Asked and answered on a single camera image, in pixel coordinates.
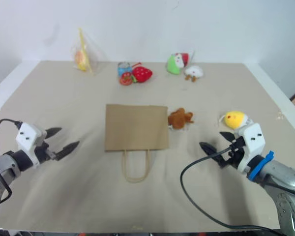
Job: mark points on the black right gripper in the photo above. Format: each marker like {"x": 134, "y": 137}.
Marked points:
{"x": 234, "y": 155}

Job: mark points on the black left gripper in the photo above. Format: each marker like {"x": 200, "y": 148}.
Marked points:
{"x": 43, "y": 152}

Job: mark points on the yellow chick plush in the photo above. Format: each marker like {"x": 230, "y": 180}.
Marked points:
{"x": 234, "y": 119}

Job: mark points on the brown plush toy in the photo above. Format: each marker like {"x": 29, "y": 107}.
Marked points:
{"x": 179, "y": 119}

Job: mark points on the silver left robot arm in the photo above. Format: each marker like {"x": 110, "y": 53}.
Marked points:
{"x": 7, "y": 166}

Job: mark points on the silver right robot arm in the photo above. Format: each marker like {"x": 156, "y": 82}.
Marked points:
{"x": 282, "y": 177}

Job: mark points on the clear bag with yellow toy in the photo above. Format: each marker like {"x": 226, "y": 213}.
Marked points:
{"x": 81, "y": 57}

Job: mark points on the beige table cover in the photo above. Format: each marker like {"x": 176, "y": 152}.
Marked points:
{"x": 64, "y": 103}

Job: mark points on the blue right wrist clip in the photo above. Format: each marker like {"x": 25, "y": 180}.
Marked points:
{"x": 259, "y": 166}

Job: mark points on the white plush toy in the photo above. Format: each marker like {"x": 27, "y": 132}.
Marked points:
{"x": 193, "y": 71}

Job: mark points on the green red plush toy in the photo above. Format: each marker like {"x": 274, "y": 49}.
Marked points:
{"x": 174, "y": 64}

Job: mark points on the blue and red drink can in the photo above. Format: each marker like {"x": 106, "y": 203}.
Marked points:
{"x": 125, "y": 73}

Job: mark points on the red strawberry plush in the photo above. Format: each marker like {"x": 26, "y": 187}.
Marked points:
{"x": 142, "y": 73}

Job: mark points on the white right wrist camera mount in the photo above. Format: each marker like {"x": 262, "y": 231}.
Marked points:
{"x": 252, "y": 140}

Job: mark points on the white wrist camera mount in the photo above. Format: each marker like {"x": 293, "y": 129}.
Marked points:
{"x": 27, "y": 136}
{"x": 252, "y": 140}

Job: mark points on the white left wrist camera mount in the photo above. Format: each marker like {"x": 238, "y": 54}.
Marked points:
{"x": 27, "y": 136}

